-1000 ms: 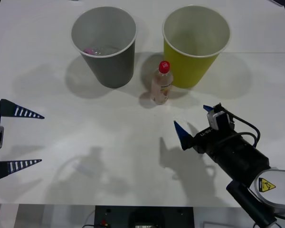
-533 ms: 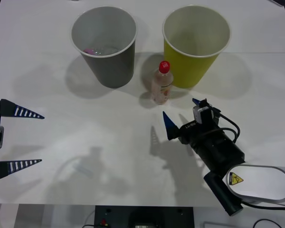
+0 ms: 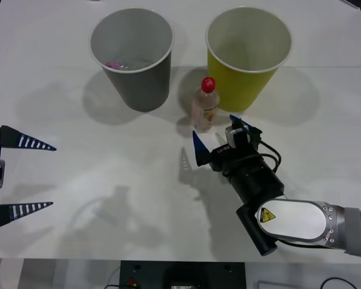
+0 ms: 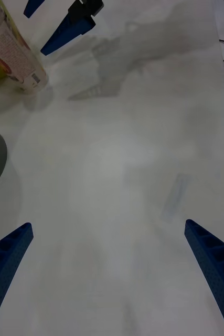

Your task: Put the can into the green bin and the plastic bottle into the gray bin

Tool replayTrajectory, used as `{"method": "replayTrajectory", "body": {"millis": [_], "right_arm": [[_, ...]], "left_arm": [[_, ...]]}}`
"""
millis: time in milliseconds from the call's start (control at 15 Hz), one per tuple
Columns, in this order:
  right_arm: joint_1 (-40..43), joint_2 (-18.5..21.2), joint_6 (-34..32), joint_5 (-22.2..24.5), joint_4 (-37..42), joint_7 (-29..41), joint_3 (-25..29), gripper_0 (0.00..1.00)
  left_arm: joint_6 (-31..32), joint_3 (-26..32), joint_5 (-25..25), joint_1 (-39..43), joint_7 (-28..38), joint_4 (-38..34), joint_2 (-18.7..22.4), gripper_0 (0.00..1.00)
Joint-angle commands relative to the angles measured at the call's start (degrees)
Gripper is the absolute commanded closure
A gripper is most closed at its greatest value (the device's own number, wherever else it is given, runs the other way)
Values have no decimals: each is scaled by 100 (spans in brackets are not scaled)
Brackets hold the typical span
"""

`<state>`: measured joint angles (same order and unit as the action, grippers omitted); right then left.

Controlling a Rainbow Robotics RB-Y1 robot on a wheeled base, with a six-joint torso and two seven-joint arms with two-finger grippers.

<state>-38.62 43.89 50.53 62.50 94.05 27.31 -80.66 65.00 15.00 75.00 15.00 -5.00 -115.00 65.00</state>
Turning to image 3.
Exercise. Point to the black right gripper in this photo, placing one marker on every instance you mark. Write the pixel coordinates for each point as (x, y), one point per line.
(221, 158)

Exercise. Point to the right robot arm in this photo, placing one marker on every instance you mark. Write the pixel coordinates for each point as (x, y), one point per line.
(288, 219)

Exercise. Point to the clear bottle with red cap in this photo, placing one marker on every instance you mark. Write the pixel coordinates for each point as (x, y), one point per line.
(204, 105)

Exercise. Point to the black control box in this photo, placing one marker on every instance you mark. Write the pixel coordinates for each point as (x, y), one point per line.
(180, 272)

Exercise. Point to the clear bottle with pink cap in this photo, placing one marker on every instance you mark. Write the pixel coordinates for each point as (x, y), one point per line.
(112, 64)

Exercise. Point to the grey plastic bin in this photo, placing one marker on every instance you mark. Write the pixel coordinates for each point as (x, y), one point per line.
(144, 90)

